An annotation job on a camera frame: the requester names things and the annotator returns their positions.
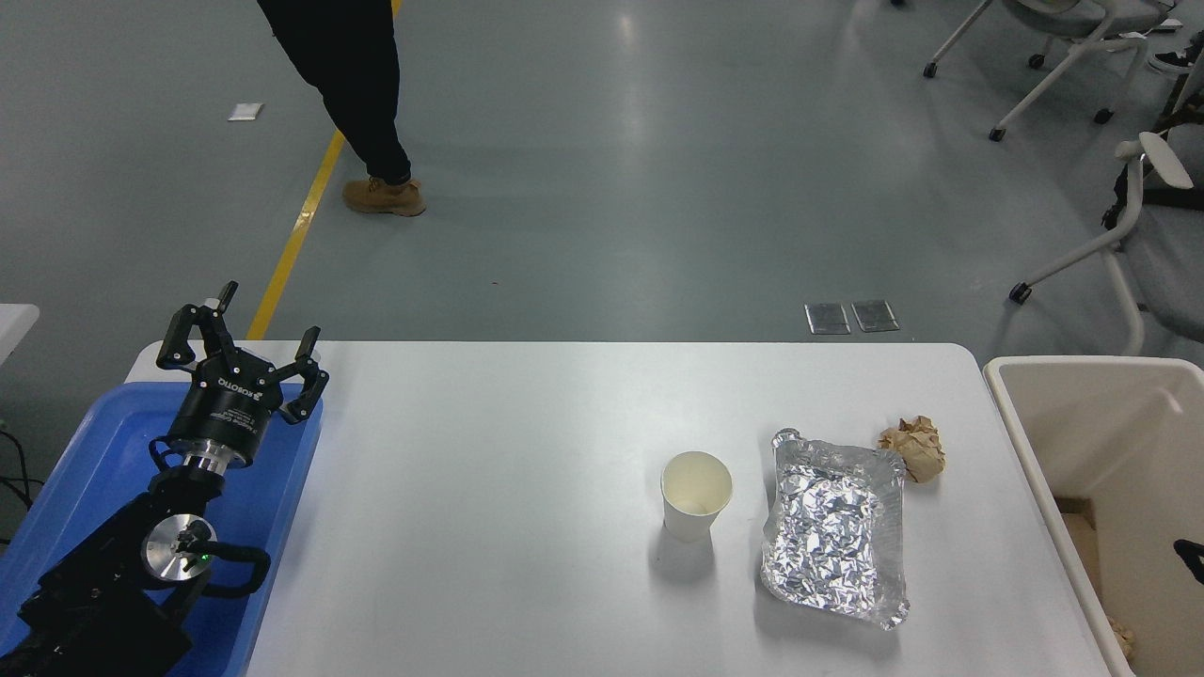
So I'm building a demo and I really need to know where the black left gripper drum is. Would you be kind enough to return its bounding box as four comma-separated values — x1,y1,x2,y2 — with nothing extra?
167,348,283,466

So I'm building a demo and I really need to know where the white paper cup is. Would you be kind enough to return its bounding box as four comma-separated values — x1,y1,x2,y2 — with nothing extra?
660,451,734,543

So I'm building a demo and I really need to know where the brown cardboard piece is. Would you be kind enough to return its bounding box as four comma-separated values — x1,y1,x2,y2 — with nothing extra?
1053,496,1103,603

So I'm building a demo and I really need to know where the blue plastic tray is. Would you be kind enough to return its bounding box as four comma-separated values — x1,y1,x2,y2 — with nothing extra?
0,381,325,677

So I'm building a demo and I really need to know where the large pale plastic bin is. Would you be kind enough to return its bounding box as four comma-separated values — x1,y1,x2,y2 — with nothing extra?
983,355,1204,677

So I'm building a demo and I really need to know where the white side table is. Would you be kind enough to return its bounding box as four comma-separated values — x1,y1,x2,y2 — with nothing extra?
0,304,41,366

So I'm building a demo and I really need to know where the person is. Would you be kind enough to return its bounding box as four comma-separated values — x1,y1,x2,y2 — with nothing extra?
256,0,427,218

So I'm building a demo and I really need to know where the crumpled silver foil tray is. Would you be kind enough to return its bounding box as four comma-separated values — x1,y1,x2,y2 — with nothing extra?
760,428,911,631

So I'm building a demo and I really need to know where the grey white office chair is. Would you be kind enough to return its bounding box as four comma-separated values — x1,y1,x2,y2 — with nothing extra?
1008,132,1204,356
922,0,1181,144

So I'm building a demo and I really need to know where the black shoe white sole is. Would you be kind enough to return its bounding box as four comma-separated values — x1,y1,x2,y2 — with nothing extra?
1149,33,1204,76

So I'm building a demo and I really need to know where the thin black cable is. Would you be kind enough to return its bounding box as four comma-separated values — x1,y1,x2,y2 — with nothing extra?
0,428,43,546

